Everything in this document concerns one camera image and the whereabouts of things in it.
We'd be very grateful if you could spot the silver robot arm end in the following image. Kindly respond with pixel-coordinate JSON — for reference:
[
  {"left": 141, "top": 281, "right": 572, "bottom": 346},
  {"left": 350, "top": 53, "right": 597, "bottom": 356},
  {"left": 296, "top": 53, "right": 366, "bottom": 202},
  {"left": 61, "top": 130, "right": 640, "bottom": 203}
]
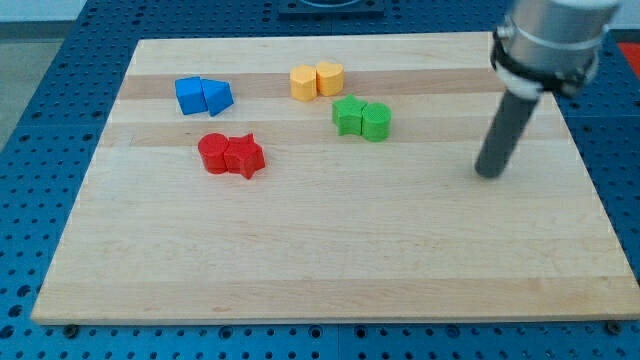
[{"left": 491, "top": 0, "right": 620, "bottom": 100}]

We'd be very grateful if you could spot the wooden board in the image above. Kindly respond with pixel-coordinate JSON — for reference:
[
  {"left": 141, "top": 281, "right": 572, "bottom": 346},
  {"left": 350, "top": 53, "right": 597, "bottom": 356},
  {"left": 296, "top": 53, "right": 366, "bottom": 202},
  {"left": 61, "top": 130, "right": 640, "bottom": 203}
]
[{"left": 31, "top": 32, "right": 639, "bottom": 325}]

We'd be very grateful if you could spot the green star block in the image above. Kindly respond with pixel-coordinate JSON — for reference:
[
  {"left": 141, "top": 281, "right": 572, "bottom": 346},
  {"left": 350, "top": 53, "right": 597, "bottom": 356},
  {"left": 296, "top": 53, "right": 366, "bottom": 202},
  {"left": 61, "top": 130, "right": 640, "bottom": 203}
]
[{"left": 332, "top": 94, "right": 368, "bottom": 136}]

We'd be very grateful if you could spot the red star block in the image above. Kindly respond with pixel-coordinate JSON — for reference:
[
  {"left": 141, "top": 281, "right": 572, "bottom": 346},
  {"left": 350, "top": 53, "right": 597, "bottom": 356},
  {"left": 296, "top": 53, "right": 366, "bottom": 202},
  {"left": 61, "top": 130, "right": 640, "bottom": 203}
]
[{"left": 224, "top": 133, "right": 266, "bottom": 179}]

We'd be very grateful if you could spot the green cylinder block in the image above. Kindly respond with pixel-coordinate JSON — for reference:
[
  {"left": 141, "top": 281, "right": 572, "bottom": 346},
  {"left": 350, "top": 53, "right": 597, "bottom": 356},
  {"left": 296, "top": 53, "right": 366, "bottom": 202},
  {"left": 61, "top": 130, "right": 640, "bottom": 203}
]
[{"left": 361, "top": 102, "right": 392, "bottom": 142}]

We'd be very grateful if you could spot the yellow hexagon block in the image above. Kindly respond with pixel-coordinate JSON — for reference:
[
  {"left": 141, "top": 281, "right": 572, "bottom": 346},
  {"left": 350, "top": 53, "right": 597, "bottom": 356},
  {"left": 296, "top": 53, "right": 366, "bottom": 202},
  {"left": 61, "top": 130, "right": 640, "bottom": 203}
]
[{"left": 289, "top": 65, "right": 317, "bottom": 101}]

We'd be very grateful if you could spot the red cylinder block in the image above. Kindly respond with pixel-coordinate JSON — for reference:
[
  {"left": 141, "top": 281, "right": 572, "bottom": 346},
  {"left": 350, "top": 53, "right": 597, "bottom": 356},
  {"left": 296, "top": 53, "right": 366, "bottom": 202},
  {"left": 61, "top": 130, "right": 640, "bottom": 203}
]
[{"left": 197, "top": 133, "right": 229, "bottom": 174}]

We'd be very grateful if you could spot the blue wedge block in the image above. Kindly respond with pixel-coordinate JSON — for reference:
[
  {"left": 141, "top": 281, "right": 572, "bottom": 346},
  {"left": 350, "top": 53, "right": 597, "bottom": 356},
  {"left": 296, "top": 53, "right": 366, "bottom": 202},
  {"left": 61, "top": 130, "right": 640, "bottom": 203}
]
[{"left": 201, "top": 79, "right": 234, "bottom": 116}]

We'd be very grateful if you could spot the blue cube block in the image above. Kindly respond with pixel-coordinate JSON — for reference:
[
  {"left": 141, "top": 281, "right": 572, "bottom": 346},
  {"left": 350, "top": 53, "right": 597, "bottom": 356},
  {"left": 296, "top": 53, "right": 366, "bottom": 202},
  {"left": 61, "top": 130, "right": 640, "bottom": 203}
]
[{"left": 174, "top": 76, "right": 208, "bottom": 115}]

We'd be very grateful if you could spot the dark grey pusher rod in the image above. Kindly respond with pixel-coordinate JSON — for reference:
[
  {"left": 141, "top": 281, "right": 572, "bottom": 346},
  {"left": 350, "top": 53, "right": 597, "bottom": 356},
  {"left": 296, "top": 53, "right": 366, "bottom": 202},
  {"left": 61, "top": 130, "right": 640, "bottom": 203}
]
[{"left": 474, "top": 90, "right": 540, "bottom": 179}]

